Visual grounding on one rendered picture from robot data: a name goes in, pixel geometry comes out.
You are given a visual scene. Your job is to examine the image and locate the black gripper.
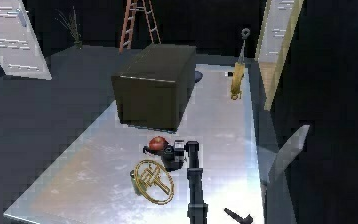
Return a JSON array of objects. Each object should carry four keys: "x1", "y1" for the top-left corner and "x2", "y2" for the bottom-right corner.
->
[{"x1": 142, "y1": 145, "x2": 189, "y2": 172}]

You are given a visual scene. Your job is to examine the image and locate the red apple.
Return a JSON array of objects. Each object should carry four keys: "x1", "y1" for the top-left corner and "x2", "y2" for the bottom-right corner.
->
[{"x1": 148, "y1": 135, "x2": 170, "y2": 155}]

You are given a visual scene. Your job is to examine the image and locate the dark olive box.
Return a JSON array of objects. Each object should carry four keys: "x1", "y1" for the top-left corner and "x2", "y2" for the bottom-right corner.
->
[{"x1": 110, "y1": 43, "x2": 197, "y2": 132}]

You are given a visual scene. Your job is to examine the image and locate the black angled tool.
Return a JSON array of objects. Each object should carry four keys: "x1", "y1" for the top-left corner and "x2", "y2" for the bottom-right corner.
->
[{"x1": 223, "y1": 207, "x2": 255, "y2": 224}]

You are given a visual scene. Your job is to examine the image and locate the brown wooden ladder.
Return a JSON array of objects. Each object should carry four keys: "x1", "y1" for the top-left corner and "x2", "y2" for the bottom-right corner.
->
[{"x1": 118, "y1": 0, "x2": 162, "y2": 54}]

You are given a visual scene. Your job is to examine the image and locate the grey flat strip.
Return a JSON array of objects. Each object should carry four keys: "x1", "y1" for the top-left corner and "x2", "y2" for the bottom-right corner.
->
[{"x1": 267, "y1": 124, "x2": 311, "y2": 184}]

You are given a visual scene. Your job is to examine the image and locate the thin green house plant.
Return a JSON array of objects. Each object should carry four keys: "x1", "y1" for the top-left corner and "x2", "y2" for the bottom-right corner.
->
[{"x1": 54, "y1": 5, "x2": 84, "y2": 50}]

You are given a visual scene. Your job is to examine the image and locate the white door with wooden edge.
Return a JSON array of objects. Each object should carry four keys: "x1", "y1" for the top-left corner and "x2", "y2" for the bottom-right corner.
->
[{"x1": 254, "y1": 0, "x2": 305, "y2": 112}]

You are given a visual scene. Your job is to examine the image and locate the white panelled door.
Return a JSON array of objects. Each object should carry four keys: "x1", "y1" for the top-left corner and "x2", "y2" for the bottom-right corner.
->
[{"x1": 0, "y1": 0, "x2": 53, "y2": 81}]

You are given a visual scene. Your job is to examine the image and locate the gold round wire ornament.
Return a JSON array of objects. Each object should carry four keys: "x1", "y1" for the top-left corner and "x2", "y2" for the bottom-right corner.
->
[{"x1": 129, "y1": 158, "x2": 176, "y2": 206}]

